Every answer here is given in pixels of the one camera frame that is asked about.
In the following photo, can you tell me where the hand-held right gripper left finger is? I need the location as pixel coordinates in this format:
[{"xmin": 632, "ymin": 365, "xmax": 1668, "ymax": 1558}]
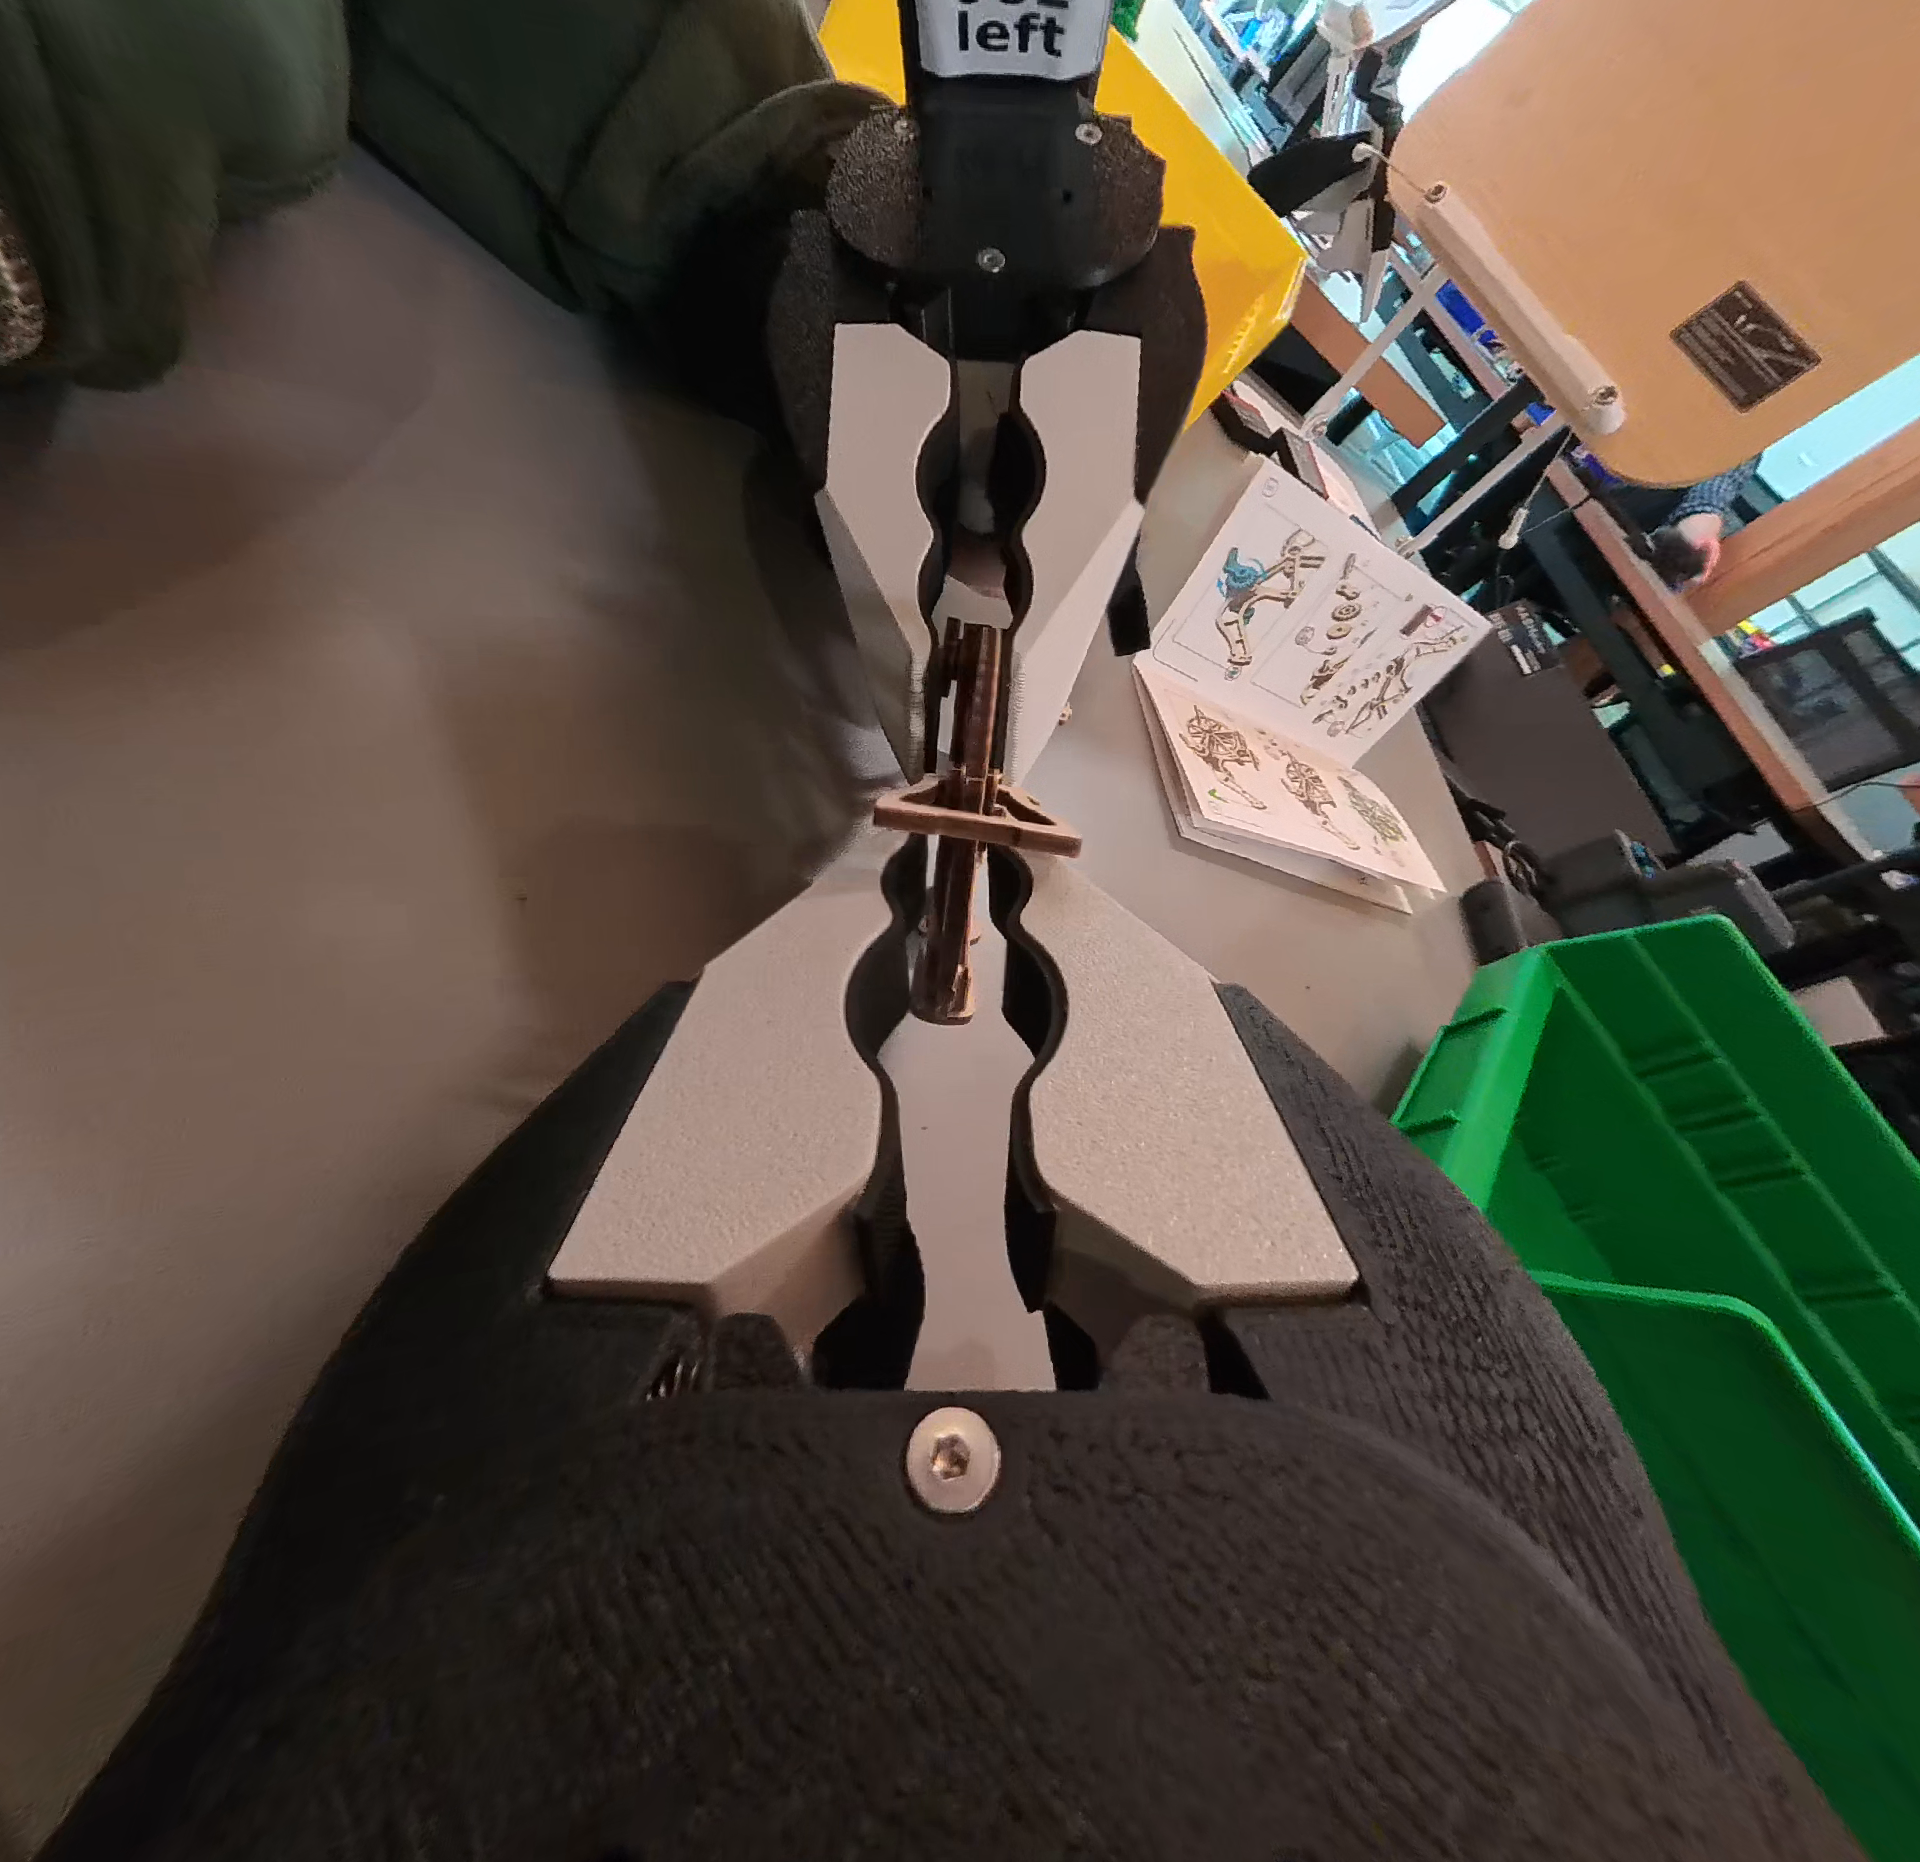
[{"xmin": 547, "ymin": 837, "xmax": 951, "ymax": 1345}]

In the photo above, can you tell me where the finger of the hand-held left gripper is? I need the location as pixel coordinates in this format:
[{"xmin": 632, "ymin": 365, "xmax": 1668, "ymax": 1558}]
[
  {"xmin": 817, "ymin": 324, "xmax": 960, "ymax": 781},
  {"xmin": 992, "ymin": 328, "xmax": 1155, "ymax": 781}
]

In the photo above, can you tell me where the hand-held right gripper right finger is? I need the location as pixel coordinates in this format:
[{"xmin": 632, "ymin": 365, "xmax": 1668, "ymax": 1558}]
[{"xmin": 982, "ymin": 844, "xmax": 1369, "ymax": 1332}]

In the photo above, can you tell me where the wooden bicycle model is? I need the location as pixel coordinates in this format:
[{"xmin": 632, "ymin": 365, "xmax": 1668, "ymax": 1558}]
[{"xmin": 872, "ymin": 624, "xmax": 1086, "ymax": 1028}]

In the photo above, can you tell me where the person's left forearm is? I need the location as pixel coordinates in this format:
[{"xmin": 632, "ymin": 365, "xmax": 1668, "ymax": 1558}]
[{"xmin": 344, "ymin": 0, "xmax": 890, "ymax": 326}]

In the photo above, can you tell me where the grey desk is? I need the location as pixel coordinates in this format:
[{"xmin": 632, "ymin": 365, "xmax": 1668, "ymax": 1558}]
[{"xmin": 0, "ymin": 136, "xmax": 1488, "ymax": 1862}]

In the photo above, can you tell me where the yellow plastic bin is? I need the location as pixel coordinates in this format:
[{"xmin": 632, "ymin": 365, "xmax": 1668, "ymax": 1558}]
[{"xmin": 817, "ymin": 0, "xmax": 1310, "ymax": 435}]

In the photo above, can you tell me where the open instruction booklet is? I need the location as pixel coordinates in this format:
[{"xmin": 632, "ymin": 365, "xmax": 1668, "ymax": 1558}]
[{"xmin": 1132, "ymin": 458, "xmax": 1499, "ymax": 915}]

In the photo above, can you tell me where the black device box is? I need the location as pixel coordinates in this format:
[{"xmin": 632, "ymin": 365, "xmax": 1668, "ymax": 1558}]
[{"xmin": 1416, "ymin": 598, "xmax": 1630, "ymax": 852}]

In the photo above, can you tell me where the wooden-edged table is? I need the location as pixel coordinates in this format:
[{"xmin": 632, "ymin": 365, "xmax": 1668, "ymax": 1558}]
[{"xmin": 1545, "ymin": 444, "xmax": 1920, "ymax": 861}]

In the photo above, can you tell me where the plywood chair seat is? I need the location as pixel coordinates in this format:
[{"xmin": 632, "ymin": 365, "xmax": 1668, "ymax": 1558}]
[{"xmin": 1381, "ymin": 0, "xmax": 1920, "ymax": 493}]

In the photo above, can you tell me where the black mesh basket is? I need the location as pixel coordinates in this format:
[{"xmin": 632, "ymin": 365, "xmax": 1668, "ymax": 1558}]
[{"xmin": 1737, "ymin": 607, "xmax": 1920, "ymax": 801}]

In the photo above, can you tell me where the person's green jacket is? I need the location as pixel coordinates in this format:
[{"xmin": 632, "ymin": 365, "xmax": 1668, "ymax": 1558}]
[{"xmin": 0, "ymin": 0, "xmax": 361, "ymax": 394}]

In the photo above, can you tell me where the white chair bracket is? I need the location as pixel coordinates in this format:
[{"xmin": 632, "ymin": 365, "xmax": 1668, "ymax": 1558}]
[{"xmin": 1387, "ymin": 151, "xmax": 1632, "ymax": 441}]

